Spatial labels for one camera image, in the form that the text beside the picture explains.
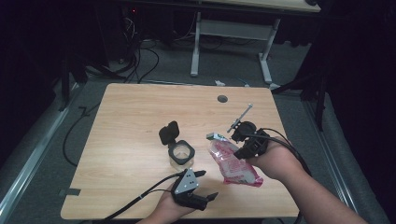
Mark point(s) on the grey metal floor rail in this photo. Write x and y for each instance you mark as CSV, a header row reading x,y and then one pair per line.
x,y
31,158
332,158

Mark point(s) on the black tripod stand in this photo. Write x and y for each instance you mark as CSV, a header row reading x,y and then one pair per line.
x,y
320,102

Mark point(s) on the person's left hand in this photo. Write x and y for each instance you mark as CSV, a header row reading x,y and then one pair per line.
x,y
168,207

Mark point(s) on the white scrap on floor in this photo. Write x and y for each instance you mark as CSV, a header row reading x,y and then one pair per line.
x,y
219,83

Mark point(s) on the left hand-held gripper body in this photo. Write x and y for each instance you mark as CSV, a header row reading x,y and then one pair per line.
x,y
186,183

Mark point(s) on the dark tape strip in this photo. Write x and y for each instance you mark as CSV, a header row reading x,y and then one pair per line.
x,y
70,192

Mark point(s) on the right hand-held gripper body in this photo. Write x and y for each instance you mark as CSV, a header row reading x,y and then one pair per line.
x,y
253,144

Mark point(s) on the pink bag of white granules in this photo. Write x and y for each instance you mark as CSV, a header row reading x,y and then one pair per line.
x,y
232,165

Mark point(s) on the person's right hand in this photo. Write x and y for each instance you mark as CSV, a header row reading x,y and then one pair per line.
x,y
280,161

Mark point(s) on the black metal stand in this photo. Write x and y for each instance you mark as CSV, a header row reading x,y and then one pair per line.
x,y
65,81

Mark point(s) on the glass jar with black lid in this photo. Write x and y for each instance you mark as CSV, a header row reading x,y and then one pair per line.
x,y
181,154

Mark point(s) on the desk with white metal frame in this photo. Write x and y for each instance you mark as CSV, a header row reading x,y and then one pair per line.
x,y
233,29

